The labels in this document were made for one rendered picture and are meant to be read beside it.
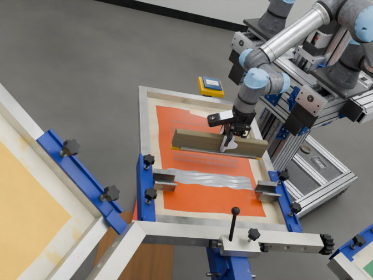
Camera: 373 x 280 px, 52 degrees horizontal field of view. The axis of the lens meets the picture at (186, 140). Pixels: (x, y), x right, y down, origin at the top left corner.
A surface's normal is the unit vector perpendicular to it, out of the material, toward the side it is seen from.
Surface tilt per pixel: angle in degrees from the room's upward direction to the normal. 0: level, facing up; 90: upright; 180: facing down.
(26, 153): 32
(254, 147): 90
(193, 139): 90
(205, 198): 0
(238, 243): 0
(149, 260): 0
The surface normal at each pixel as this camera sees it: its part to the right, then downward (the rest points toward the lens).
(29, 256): 0.70, -0.37
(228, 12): 0.11, 0.68
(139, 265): 0.28, -0.72
